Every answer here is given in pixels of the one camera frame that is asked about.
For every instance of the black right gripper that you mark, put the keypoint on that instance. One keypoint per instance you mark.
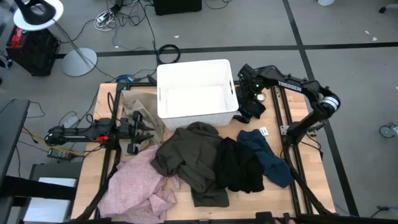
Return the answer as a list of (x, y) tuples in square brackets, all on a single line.
[(248, 82)]

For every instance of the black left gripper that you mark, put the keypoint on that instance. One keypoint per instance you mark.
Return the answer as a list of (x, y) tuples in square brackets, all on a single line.
[(132, 130)]

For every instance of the small black garment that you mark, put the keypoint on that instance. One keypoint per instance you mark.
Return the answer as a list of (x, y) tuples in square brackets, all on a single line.
[(253, 109)]

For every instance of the beige garment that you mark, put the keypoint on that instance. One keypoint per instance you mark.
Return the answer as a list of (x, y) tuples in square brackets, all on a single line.
[(146, 104)]

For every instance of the olive green garment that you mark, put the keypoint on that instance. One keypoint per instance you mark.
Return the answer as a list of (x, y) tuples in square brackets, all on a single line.
[(189, 155)]

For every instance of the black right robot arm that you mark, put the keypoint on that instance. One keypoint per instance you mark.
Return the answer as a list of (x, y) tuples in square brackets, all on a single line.
[(292, 86)]

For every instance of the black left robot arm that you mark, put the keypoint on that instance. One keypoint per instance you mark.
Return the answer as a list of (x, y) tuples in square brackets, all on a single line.
[(81, 132)]

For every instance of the small round metal disc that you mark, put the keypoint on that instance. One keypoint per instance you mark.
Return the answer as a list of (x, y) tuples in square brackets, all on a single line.
[(261, 97)]

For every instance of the small white tag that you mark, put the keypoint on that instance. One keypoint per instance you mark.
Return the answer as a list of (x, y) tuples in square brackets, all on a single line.
[(264, 131)]

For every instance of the white plastic laundry basket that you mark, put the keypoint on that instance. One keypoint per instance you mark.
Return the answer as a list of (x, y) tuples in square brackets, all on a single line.
[(196, 93)]

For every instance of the pink garment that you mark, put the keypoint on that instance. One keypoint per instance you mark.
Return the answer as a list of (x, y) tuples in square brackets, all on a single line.
[(136, 186)]

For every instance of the grey power adapter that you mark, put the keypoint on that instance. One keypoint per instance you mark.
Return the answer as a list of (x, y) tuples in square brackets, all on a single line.
[(71, 121)]

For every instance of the large black garment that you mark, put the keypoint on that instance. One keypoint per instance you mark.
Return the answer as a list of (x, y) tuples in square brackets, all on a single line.
[(239, 168)]

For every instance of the dark blue garment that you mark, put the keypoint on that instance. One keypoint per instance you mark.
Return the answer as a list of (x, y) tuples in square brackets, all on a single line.
[(273, 165)]

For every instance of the black power adapter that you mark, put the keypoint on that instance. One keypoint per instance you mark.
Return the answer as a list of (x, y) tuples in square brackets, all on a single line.
[(60, 154)]

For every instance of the white floor stand with disc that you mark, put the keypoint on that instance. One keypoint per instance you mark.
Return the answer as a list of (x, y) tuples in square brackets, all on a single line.
[(79, 62)]

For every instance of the black box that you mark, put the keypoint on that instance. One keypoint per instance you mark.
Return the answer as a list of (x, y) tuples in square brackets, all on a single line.
[(177, 6)]

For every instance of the white floor object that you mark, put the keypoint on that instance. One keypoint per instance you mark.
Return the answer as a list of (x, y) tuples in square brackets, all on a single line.
[(326, 2)]

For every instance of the white board on stand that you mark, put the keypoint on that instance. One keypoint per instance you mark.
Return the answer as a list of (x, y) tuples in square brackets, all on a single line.
[(49, 199)]

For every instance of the black crate with red box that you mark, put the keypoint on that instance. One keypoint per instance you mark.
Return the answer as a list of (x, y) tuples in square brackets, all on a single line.
[(34, 53)]

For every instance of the grey caster wheel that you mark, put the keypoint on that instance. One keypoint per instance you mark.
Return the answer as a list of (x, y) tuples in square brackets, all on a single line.
[(388, 130)]

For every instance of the black chair foot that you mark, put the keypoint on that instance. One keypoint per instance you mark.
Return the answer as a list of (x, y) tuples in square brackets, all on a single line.
[(387, 8)]

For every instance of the black curved object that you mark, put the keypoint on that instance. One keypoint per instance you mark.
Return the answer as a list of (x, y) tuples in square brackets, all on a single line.
[(35, 14)]

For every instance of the black table-level camera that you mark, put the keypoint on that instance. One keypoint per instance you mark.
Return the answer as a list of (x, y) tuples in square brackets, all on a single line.
[(265, 217)]

